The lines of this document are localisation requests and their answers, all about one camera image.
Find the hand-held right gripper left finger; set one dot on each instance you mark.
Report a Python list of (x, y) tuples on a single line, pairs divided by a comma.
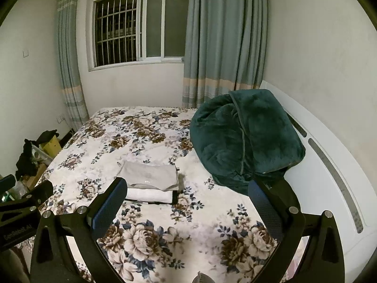
[(107, 209)]

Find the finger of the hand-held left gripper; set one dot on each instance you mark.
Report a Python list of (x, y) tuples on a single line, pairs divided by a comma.
[(38, 193), (6, 184)]

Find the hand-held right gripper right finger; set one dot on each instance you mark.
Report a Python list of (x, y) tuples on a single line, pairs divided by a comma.
[(263, 209)]

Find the beige long-sleeve shirt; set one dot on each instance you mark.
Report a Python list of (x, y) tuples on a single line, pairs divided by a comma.
[(150, 174)]

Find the black clothes pile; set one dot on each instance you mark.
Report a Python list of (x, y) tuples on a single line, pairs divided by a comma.
[(25, 159)]

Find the clear plastic bag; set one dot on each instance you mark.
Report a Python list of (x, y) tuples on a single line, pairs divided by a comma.
[(18, 189)]

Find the cardboard box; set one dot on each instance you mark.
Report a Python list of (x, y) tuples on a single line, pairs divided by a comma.
[(35, 175)]

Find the clear plastic storage box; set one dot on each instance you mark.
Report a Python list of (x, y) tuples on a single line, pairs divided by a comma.
[(41, 154)]

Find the white folded garment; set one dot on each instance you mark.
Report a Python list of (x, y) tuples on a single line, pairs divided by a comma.
[(150, 196)]

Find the yellow box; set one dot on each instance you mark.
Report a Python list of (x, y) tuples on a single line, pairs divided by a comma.
[(50, 146)]

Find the black cloth on box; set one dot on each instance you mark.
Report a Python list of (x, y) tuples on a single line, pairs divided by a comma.
[(47, 135)]

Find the dark green plush blanket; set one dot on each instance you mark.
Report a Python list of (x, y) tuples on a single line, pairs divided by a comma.
[(250, 135)]

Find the floral bedspread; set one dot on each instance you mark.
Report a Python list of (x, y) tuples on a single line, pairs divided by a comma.
[(132, 135)]

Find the white headboard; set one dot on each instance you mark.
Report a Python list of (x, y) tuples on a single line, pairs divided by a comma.
[(330, 165)]

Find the narrow blue-green curtain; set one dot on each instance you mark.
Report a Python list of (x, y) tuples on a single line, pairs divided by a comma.
[(69, 64)]

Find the wide blue-green curtain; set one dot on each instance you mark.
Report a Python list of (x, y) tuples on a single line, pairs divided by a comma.
[(223, 41)]

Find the barred window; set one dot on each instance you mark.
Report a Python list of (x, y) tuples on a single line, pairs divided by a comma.
[(132, 26)]

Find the wall socket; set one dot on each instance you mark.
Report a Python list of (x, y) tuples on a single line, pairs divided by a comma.
[(61, 118)]

